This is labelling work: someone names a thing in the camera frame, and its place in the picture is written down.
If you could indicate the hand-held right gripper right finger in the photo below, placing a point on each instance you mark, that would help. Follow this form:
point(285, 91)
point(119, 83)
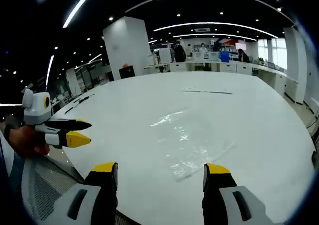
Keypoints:
point(219, 185)

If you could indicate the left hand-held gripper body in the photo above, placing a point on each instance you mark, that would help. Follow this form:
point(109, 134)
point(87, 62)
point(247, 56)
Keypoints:
point(37, 110)

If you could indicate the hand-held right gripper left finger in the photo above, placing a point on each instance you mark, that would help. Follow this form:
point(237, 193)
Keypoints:
point(99, 197)

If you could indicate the person's left hand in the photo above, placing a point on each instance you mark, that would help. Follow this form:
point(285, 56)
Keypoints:
point(25, 140)

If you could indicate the black thin tool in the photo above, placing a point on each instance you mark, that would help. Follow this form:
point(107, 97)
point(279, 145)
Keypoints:
point(86, 98)
point(73, 106)

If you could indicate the grey mesh chair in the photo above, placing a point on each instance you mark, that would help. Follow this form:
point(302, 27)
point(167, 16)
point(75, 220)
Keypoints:
point(47, 185)

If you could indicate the black box appliance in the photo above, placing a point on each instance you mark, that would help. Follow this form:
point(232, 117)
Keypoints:
point(127, 72)

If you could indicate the thin dark strip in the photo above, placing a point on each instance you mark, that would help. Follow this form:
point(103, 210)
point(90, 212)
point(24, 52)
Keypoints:
point(207, 92)

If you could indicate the white square pillar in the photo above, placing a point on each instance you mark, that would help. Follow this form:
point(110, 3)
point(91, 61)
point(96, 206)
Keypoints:
point(127, 48)

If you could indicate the long white counter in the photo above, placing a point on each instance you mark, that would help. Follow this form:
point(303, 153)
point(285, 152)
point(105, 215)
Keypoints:
point(249, 69)

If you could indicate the white cabinet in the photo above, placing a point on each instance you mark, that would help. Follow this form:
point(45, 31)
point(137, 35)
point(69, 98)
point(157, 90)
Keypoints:
point(165, 56)

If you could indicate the blue bin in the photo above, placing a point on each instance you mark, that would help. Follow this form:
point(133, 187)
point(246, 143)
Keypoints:
point(224, 56)

